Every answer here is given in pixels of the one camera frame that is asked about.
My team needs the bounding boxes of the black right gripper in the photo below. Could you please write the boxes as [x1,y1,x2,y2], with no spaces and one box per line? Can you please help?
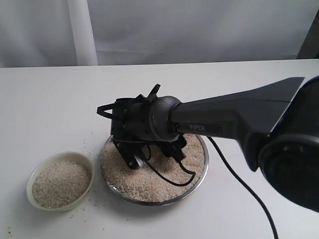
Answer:
[109,96,187,170]

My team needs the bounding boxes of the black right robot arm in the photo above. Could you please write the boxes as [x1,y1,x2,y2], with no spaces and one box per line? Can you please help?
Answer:
[111,77,319,212]

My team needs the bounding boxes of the rice pile in tray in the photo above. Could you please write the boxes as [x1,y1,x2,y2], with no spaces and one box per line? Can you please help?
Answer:
[102,134,206,203]

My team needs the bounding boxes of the spilled rice grains on table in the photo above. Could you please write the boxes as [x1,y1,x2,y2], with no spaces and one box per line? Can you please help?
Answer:
[65,121,109,239]

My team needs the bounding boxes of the white ceramic bowl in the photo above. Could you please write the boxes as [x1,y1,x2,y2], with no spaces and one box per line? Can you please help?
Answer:
[26,152,95,211]

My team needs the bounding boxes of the rice in white bowl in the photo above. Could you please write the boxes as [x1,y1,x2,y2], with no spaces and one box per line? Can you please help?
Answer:
[32,161,92,209]

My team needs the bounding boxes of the round steel tray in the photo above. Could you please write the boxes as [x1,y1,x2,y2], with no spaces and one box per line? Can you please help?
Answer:
[99,134,209,207]

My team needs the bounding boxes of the white backdrop curtain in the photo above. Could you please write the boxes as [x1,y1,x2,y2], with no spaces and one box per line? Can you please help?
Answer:
[0,0,319,67]

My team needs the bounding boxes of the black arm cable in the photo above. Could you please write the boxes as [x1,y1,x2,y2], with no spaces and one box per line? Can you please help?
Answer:
[96,84,279,239]

